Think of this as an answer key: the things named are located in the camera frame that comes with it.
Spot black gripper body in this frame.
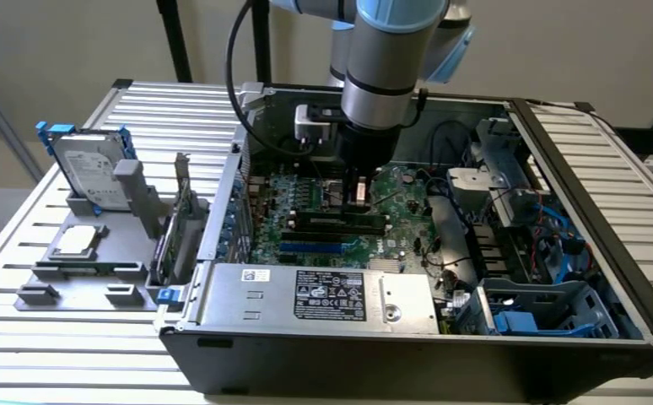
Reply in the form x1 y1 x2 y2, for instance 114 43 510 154
333 119 401 176

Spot green RAM stick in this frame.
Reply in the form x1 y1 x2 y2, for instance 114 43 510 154
340 210 388 227

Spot black RAM slot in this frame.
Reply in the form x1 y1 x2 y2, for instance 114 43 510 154
279 227 387 245

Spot blue expansion slot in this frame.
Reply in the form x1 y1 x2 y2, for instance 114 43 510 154
279 240 361 254

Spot silver CPU socket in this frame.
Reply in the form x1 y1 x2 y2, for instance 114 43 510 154
312 176 345 210

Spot green motherboard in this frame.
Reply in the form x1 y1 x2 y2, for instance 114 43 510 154
245 162 445 283

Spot black open PC case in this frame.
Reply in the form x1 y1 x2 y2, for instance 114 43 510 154
156 82 653 397

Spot silver drive cage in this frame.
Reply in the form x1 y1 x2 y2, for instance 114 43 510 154
447 117 552 229

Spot silver power supply unit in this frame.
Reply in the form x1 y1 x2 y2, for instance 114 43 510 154
177 262 439 335

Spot green graphics card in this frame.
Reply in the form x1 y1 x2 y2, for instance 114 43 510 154
148 152 193 284

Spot grey blue disk bay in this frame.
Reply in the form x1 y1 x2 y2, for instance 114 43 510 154
453 277 623 339

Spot grey parts rack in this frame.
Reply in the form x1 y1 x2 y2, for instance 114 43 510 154
14 159 210 312

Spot silver CPU chip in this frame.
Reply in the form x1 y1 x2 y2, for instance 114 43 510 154
56 225 97 255

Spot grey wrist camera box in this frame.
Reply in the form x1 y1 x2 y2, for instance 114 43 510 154
292 104 343 140

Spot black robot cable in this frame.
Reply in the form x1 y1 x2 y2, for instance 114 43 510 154
224 0 339 163

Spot black frame post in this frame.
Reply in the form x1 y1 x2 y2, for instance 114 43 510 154
250 0 275 88
154 0 193 84

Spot blue disk wire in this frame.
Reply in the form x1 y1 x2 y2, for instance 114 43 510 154
534 202 600 288

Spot silver hard disk blue bracket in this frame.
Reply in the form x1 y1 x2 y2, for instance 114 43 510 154
34 121 137 215

